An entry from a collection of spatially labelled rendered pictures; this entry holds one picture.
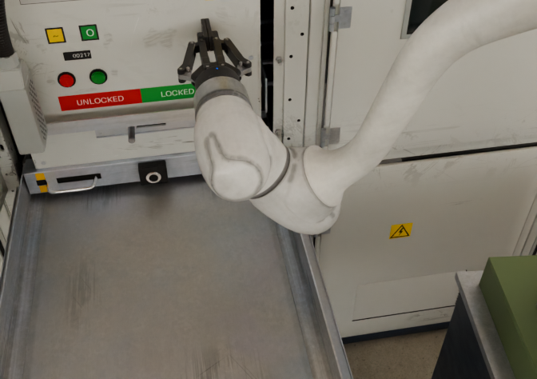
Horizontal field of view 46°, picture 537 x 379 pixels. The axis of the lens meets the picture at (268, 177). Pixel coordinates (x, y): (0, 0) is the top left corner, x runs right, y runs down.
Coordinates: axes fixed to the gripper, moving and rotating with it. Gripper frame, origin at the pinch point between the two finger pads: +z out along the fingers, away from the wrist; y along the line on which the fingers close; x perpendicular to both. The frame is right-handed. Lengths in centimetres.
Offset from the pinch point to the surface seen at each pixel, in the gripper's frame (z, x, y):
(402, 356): -1, -123, 56
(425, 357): -3, -123, 63
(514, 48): 5, -13, 67
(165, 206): -4.7, -38.3, -12.3
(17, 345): -35, -38, -40
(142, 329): -36, -38, -18
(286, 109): 7.2, -24.6, 16.9
